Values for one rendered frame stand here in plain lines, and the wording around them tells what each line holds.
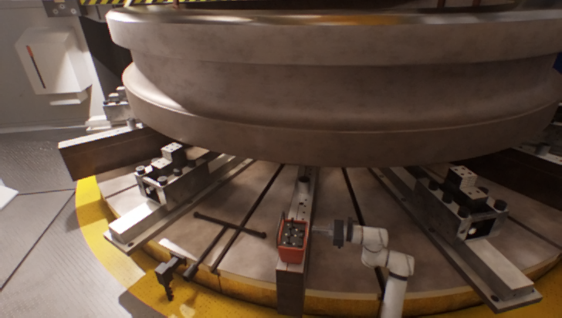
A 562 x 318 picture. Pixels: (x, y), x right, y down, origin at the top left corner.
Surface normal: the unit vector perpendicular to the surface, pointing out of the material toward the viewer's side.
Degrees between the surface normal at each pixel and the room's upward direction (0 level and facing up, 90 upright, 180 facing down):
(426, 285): 0
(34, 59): 90
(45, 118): 90
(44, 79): 90
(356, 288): 0
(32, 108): 90
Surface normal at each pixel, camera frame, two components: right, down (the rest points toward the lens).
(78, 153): 0.57, 0.38
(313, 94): -0.16, 0.47
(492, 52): 0.24, 0.45
